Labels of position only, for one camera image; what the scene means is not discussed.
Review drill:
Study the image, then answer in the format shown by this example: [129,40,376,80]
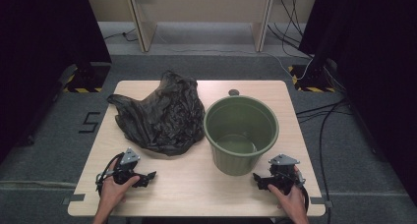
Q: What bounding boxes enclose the person's left hand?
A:
[97,158,141,209]

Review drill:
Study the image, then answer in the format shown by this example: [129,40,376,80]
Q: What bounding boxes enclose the right hand-held gripper black cable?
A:
[295,171,311,215]

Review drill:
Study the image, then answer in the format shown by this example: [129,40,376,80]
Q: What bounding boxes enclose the person's right hand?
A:
[267,165,310,219]

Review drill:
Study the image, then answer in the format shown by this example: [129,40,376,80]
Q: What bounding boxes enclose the black plastic garbage bag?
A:
[106,70,207,157]

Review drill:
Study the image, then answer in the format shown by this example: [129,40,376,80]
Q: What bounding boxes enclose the short black floor cable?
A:
[103,28,139,43]

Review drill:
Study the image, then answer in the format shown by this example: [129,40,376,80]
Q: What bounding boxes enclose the black floor cables bundle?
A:
[295,98,353,224]

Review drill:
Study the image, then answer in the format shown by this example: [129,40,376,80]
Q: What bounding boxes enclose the black curtain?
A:
[0,0,113,161]
[297,0,417,207]

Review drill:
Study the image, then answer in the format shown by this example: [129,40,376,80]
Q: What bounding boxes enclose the light wooden desk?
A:
[123,0,275,53]

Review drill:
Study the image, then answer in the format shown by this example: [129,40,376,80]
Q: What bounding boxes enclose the black stand base hazard tape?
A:
[63,61,111,94]
[287,58,337,93]

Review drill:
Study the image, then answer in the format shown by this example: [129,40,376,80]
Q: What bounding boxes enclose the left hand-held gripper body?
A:
[112,147,143,186]

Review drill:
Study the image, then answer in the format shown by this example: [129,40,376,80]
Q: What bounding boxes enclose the green plastic trash bin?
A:
[203,95,280,177]

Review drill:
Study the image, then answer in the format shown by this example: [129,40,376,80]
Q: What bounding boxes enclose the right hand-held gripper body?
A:
[268,153,301,196]

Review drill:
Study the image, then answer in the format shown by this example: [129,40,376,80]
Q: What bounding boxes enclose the left hand-held gripper black cable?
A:
[94,152,125,196]

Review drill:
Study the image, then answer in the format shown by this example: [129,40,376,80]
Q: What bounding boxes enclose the grey tape strip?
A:
[309,196,334,208]
[61,193,87,205]

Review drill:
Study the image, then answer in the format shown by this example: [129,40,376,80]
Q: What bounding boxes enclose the hand-held gripper black cable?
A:
[94,152,125,196]
[295,171,311,215]

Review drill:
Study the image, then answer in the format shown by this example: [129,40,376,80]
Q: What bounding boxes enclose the black cables from wall socket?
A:
[267,0,313,59]

